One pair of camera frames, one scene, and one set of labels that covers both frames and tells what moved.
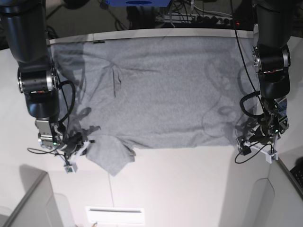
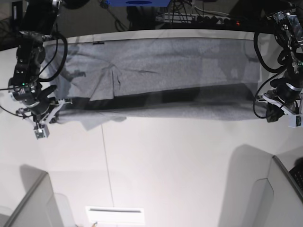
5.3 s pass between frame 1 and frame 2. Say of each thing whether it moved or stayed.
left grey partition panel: stayed
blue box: stayed
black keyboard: stayed
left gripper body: moved
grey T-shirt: moved
